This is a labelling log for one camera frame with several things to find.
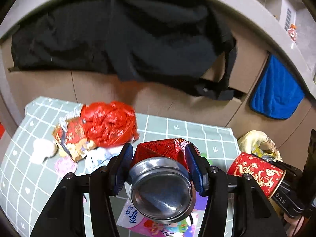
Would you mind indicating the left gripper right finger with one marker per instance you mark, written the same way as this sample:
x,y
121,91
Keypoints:
x,y
219,179

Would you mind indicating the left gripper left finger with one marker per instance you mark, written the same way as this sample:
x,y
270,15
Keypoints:
x,y
109,180

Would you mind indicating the red foil snack bag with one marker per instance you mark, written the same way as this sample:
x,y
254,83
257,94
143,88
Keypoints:
x,y
70,137

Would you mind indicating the green checkered tablecloth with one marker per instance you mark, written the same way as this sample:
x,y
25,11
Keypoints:
x,y
26,187

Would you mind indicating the white crumpled tissue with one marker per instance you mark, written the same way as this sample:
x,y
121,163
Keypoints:
x,y
42,149

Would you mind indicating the pink tissue pack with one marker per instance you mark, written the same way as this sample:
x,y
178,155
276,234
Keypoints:
x,y
130,218

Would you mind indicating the operator hand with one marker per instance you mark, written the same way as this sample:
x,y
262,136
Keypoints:
x,y
295,224

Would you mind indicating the white appliance on counter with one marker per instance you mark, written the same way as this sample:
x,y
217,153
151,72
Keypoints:
x,y
283,11

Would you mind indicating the crushed red can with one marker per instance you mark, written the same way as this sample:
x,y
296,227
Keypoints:
x,y
159,184

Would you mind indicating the pink plastic spoon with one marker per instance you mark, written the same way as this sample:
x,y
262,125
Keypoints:
x,y
65,165

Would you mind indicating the red paper cup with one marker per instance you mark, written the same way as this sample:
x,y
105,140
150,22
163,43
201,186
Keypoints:
x,y
268,176

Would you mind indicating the blue towel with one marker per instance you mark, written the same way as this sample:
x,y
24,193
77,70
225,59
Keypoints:
x,y
277,94

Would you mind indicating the black cloth bag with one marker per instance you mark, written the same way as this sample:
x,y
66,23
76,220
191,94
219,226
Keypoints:
x,y
186,47

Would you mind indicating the yellow trash bag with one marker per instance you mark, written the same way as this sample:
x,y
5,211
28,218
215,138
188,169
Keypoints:
x,y
258,143

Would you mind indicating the red plastic bag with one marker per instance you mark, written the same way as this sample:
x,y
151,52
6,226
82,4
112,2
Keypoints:
x,y
109,124

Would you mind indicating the orange patterned bottle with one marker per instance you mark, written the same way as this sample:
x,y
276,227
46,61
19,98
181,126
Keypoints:
x,y
293,34

